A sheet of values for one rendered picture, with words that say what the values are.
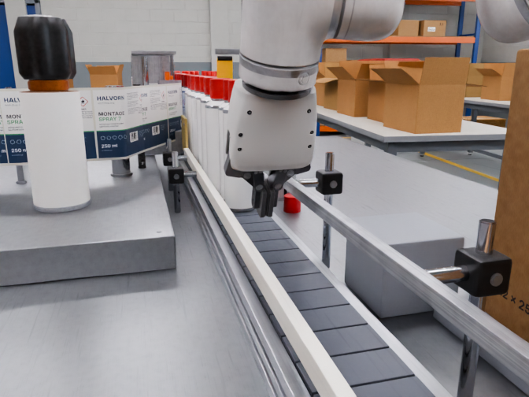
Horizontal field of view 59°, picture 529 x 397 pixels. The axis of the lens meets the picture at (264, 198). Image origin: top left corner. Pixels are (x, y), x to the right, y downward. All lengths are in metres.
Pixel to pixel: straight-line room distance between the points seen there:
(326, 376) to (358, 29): 0.32
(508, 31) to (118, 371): 0.75
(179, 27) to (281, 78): 8.10
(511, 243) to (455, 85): 2.14
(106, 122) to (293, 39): 0.63
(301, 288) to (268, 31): 0.26
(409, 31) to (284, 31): 8.18
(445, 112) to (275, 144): 2.11
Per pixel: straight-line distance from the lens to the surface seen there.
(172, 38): 8.56
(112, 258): 0.68
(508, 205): 0.52
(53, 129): 0.80
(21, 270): 0.69
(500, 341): 0.30
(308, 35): 0.48
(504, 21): 0.88
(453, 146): 2.64
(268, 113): 0.51
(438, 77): 2.56
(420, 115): 2.53
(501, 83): 5.43
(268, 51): 0.47
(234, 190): 0.75
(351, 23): 0.48
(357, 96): 3.31
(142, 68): 1.28
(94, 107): 1.03
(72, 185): 0.82
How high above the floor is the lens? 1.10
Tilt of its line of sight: 15 degrees down
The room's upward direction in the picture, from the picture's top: straight up
